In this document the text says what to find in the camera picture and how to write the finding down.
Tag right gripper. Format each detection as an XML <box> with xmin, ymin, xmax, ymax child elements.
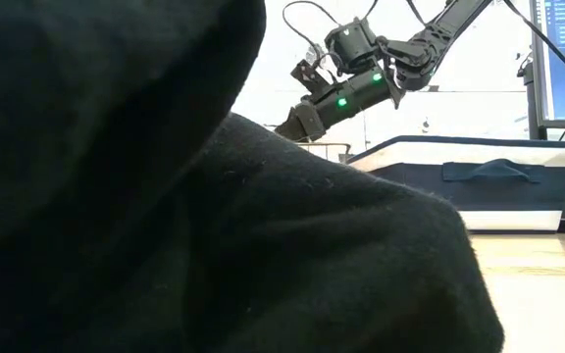
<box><xmin>275</xmin><ymin>76</ymin><xmax>375</xmax><ymax>143</ymax></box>

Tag black cloth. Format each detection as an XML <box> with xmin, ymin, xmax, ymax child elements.
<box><xmin>0</xmin><ymin>0</ymin><xmax>505</xmax><ymax>353</ymax></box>

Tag navy and white fabric bin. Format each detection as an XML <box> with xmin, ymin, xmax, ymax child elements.
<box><xmin>348</xmin><ymin>134</ymin><xmax>565</xmax><ymax>232</ymax></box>

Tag black monitor stand pole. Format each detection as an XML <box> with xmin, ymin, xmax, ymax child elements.
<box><xmin>516</xmin><ymin>48</ymin><xmax>547</xmax><ymax>141</ymax></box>

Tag copper wire basket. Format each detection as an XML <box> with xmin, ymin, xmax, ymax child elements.
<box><xmin>294</xmin><ymin>141</ymin><xmax>352</xmax><ymax>163</ymax></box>

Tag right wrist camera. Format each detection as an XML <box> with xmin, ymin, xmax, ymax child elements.
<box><xmin>290</xmin><ymin>51</ymin><xmax>335</xmax><ymax>97</ymax></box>

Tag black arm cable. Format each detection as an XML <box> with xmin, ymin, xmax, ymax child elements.
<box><xmin>501</xmin><ymin>0</ymin><xmax>565</xmax><ymax>97</ymax></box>

